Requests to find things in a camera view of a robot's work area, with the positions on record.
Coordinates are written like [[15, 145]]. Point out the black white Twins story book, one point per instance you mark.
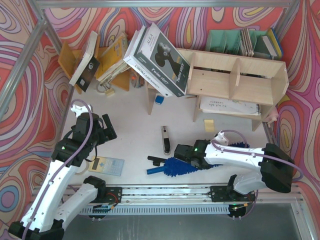
[[163, 60]]

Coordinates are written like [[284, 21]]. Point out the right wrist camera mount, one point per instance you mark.
[[221, 139]]

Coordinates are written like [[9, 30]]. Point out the white black stapler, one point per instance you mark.
[[165, 140]]

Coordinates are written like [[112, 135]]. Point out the light wooden bookshelf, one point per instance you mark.
[[233, 77]]

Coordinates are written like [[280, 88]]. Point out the pink pig figurine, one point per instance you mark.
[[272, 117]]

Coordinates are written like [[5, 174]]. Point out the pencil cup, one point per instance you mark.
[[136, 80]]

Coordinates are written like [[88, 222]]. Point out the blue microfiber duster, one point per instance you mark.
[[173, 167]]

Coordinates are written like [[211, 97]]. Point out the blue covered book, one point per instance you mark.
[[271, 34]]

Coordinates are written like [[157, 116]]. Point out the blue white eraser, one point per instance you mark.
[[159, 99]]

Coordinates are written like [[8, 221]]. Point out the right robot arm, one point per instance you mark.
[[269, 167]]

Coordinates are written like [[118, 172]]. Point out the white spiral notebook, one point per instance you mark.
[[231, 107]]

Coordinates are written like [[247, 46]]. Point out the yellow sticky note pad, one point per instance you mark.
[[209, 125]]

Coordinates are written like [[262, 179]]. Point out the white black paperback book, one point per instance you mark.
[[86, 64]]

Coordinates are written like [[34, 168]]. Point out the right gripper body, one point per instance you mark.
[[178, 152]]

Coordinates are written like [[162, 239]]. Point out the black small tool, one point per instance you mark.
[[156, 161]]

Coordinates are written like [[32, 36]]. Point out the blue yellow calculator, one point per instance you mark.
[[107, 166]]

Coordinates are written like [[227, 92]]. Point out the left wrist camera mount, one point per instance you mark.
[[78, 110]]

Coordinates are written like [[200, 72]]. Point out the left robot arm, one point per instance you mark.
[[48, 218]]

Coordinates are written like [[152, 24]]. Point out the green desk organizer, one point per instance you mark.
[[247, 42]]

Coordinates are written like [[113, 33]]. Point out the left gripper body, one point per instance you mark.
[[109, 127]]

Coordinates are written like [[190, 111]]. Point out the white Chokladfabriken book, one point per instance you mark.
[[142, 70]]

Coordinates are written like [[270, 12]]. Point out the yellow book stack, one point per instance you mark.
[[111, 61]]

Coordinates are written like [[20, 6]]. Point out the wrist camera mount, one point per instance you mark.
[[221, 139], [78, 110]]

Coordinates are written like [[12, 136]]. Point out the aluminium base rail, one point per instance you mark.
[[188, 194]]

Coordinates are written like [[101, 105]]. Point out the clear tape roll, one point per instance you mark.
[[83, 168]]

